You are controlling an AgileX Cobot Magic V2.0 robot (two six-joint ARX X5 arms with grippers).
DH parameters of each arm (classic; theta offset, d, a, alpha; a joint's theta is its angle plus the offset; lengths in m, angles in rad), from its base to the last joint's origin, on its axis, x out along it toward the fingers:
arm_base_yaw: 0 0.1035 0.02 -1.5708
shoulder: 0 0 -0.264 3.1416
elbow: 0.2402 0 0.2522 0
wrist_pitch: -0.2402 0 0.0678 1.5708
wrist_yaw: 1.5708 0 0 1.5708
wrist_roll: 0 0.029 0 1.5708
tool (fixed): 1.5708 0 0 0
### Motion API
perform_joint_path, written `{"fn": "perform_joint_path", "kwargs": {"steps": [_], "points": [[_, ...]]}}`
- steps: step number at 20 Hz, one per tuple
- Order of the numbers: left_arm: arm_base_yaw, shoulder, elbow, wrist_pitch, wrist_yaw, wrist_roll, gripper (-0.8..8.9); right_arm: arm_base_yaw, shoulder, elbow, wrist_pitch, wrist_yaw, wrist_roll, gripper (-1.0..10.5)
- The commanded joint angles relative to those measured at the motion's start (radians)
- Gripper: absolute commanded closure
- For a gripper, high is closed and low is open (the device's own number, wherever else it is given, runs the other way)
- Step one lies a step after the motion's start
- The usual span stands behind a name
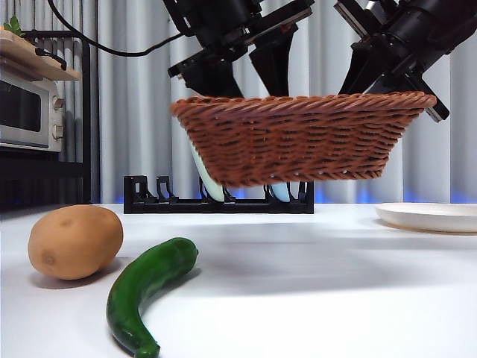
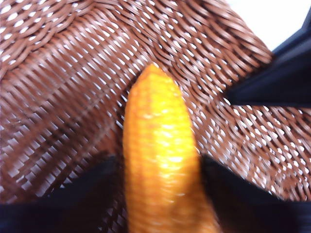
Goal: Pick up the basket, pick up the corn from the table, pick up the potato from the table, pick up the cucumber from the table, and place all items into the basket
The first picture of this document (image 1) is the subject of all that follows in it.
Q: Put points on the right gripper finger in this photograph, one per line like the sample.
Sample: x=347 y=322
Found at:
x=359 y=71
x=398 y=85

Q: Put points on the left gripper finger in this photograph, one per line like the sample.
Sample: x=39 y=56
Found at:
x=216 y=82
x=275 y=63

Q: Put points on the brown wicker basket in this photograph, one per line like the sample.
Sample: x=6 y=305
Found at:
x=298 y=141

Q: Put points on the brown potato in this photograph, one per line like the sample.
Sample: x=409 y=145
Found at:
x=74 y=242

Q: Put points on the green cucumber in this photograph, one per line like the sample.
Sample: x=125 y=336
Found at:
x=141 y=287

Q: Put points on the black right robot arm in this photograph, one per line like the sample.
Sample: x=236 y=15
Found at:
x=439 y=22

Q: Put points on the grey pleated curtain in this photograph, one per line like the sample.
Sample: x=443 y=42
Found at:
x=141 y=112

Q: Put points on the pale green plate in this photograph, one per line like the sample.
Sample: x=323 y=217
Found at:
x=212 y=188

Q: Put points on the pale blue plate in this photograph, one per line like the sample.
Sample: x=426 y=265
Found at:
x=280 y=192

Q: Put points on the black dish rack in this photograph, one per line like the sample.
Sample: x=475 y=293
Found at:
x=167 y=207

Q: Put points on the cream white plate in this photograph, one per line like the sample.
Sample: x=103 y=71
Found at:
x=428 y=218

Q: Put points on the silver toaster oven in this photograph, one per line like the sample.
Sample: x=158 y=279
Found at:
x=22 y=112

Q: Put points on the green plant leaves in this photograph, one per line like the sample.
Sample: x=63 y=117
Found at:
x=13 y=26

